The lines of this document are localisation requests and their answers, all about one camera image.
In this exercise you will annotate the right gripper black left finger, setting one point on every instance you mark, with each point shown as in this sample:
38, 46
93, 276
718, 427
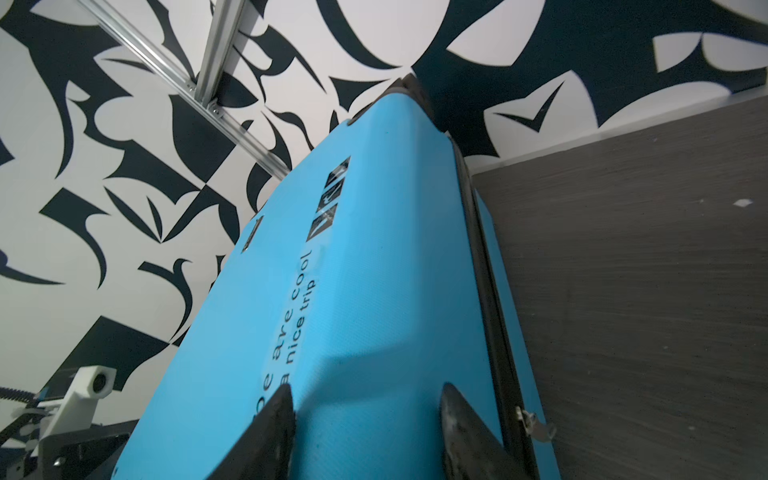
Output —
264, 450

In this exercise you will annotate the aluminium frame rails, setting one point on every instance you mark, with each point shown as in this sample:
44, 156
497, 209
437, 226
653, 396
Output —
198, 92

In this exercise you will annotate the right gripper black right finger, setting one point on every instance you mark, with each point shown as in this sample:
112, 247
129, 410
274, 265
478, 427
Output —
471, 451

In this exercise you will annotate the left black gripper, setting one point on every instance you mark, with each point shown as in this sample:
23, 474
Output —
84, 454

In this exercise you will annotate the blue hard-shell suitcase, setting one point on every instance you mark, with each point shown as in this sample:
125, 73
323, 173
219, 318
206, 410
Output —
370, 278

